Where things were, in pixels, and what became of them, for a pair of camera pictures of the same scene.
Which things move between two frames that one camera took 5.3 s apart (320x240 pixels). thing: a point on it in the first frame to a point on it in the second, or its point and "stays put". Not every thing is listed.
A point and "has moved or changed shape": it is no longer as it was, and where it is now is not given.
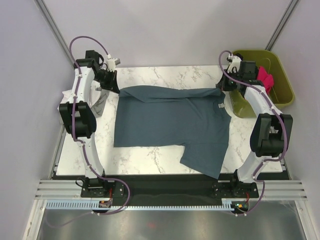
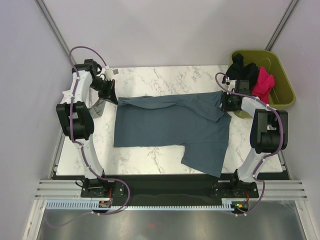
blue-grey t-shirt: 198,118 has moved or changed shape
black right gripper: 222,85 to 225,107
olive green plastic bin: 282,92 stays put
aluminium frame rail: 72,190 stays put
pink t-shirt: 267,79 stays put
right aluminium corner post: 283,24 stays put
